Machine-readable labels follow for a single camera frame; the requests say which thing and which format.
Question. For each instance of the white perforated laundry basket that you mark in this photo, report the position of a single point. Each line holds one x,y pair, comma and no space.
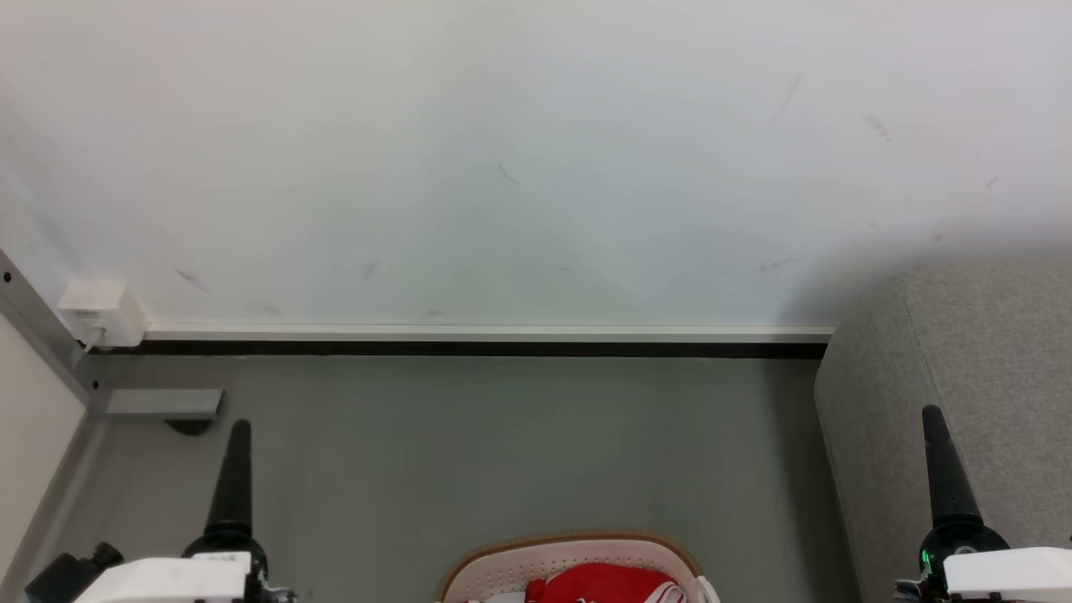
502,569

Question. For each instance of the white black baseboard strip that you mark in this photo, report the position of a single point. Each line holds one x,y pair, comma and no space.
486,339

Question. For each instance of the black round foot pad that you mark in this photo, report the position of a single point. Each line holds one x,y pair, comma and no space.
190,426

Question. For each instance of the black left wrist connector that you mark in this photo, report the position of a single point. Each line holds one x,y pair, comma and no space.
67,574

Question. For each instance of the cream partition panel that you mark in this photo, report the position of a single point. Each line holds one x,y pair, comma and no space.
29,435

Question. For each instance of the grey metal frame foot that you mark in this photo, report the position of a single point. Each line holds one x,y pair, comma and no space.
163,403

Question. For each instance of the grey metal frame post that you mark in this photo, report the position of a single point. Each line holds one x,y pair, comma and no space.
42,331

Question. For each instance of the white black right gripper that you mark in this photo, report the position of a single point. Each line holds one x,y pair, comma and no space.
1005,574

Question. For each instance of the grey fabric sofa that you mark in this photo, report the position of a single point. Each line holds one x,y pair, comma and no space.
988,352

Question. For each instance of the red and white garment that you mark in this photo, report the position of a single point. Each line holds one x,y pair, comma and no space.
599,584

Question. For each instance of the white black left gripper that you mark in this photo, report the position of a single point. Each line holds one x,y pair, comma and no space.
167,579

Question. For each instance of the white wall outlet box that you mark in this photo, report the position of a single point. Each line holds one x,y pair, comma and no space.
100,308

